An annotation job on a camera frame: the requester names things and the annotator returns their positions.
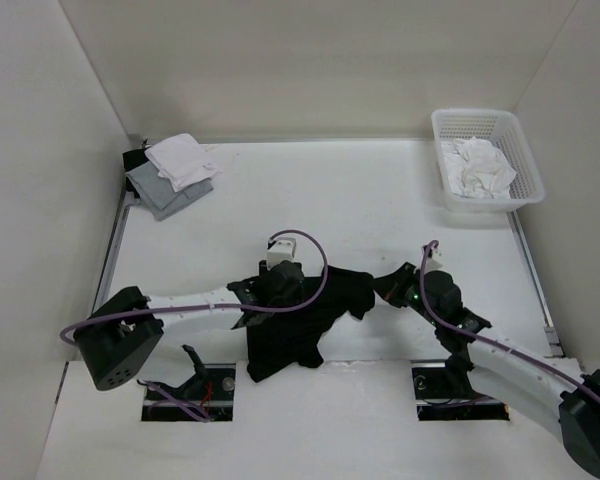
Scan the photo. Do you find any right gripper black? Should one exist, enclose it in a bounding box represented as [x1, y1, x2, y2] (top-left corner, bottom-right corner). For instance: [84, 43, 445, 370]
[367, 261, 441, 327]

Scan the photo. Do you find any black tank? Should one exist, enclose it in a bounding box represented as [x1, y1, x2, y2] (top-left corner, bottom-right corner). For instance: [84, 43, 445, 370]
[122, 148, 148, 198]
[246, 266, 375, 383]

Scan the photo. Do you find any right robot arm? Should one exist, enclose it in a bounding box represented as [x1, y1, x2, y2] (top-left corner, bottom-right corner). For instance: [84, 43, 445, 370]
[373, 263, 600, 479]

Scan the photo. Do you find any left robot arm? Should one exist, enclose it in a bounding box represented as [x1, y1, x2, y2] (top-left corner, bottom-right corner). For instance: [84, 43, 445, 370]
[72, 260, 305, 391]

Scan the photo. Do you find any white tank top in basket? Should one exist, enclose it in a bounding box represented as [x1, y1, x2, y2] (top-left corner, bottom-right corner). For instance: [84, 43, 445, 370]
[441, 137, 517, 200]

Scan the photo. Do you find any folded grey tank top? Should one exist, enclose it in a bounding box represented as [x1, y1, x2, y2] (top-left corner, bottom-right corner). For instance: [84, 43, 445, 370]
[126, 162, 213, 221]

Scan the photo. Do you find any folded white tank top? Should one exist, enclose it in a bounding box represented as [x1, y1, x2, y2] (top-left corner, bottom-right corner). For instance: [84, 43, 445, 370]
[145, 133, 220, 192]

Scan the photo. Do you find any folded black tank top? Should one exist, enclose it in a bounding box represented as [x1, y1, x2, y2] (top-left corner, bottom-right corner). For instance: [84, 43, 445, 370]
[122, 148, 148, 198]

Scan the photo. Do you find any white plastic laundry basket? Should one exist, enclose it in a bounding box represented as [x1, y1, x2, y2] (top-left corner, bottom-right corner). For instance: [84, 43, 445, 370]
[431, 108, 545, 213]

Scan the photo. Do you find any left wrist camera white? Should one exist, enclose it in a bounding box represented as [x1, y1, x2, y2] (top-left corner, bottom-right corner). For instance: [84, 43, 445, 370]
[265, 237, 297, 269]

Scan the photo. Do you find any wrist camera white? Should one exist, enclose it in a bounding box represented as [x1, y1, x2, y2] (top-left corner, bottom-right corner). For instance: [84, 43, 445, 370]
[265, 237, 297, 269]
[422, 241, 443, 273]

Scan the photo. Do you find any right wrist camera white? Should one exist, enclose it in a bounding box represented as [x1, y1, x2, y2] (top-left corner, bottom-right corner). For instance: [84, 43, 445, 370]
[422, 241, 443, 273]

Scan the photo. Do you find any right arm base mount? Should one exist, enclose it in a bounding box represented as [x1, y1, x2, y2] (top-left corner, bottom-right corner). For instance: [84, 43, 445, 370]
[411, 363, 510, 421]

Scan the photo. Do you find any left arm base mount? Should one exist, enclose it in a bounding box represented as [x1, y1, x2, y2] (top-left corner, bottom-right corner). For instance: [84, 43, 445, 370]
[136, 345, 236, 423]

